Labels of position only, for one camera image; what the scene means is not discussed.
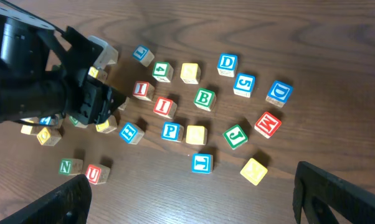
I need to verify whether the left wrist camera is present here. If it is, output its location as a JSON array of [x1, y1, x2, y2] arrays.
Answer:
[[88, 35, 111, 70]]

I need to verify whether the red M letter block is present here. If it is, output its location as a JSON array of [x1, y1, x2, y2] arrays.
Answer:
[[254, 111, 282, 139]]

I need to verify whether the yellow S letter block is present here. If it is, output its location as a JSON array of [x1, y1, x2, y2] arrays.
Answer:
[[88, 67, 108, 83]]

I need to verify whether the green Z letter block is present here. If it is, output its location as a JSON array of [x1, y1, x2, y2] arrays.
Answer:
[[69, 116, 87, 128]]

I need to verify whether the yellow C letter block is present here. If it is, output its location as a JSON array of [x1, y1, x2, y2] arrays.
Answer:
[[21, 118, 42, 136]]

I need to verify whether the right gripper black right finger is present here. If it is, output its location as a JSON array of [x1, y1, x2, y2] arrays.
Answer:
[[292, 161, 375, 224]]

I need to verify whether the blue T letter block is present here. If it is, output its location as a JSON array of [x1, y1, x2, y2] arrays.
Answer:
[[191, 154, 213, 174]]

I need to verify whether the blue 5 number block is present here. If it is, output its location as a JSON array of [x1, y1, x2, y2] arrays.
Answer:
[[233, 73, 255, 98]]

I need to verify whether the green J letter block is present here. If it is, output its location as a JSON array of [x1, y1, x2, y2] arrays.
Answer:
[[223, 124, 249, 150]]

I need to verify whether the blue H letter block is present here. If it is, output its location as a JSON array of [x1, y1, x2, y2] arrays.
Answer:
[[119, 122, 145, 144]]

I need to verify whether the blue d block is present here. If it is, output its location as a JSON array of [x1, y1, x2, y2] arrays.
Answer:
[[265, 80, 293, 108], [217, 53, 238, 77]]

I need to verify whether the blue 2 number block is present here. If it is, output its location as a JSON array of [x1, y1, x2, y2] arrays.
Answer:
[[39, 114, 64, 129]]

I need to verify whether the red E letter block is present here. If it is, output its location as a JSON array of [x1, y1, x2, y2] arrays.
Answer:
[[118, 97, 130, 111]]

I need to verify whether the yellow block beside P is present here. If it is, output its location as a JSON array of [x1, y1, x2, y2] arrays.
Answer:
[[186, 125, 207, 145]]

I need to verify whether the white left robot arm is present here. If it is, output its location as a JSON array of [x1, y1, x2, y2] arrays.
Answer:
[[0, 1, 127, 125]]

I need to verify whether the blue D block right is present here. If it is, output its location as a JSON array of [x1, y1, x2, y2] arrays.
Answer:
[[265, 80, 293, 108]]

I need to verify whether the blue L block upright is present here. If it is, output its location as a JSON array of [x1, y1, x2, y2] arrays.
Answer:
[[107, 46, 118, 65]]

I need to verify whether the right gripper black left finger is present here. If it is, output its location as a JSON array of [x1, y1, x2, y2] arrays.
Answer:
[[0, 174, 92, 224]]

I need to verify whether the yellow block upper middle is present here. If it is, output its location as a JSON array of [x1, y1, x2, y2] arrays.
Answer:
[[180, 63, 201, 85]]

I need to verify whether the green N letter block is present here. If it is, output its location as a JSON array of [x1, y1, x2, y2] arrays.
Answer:
[[59, 158, 83, 175]]

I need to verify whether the yellow O letter block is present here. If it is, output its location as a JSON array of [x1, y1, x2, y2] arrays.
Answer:
[[37, 128, 62, 146]]

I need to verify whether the red i block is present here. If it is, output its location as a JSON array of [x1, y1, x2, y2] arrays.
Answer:
[[153, 97, 178, 119], [133, 81, 155, 101]]

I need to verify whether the blue D block upper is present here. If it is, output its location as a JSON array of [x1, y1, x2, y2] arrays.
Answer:
[[217, 53, 238, 77]]

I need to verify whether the blue P letter block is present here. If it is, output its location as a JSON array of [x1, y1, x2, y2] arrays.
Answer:
[[161, 122, 184, 142]]

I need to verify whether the green 4 number block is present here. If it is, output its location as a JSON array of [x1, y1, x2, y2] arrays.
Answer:
[[152, 62, 174, 83]]

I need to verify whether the yellow block beside Z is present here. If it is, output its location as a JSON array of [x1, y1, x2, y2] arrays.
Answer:
[[95, 115, 118, 134]]

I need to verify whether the blue L block tilted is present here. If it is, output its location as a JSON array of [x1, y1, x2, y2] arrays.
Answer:
[[132, 45, 154, 67]]

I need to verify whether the yellow K letter block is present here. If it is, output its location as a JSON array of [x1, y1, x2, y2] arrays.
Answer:
[[240, 158, 268, 186]]

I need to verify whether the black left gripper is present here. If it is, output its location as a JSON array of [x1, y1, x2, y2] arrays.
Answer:
[[37, 27, 127, 124]]

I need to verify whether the green B letter block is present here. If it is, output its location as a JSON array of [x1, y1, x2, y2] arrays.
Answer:
[[193, 88, 216, 111]]

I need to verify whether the red U letter block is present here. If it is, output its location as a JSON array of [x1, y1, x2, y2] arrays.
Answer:
[[85, 164, 111, 185]]

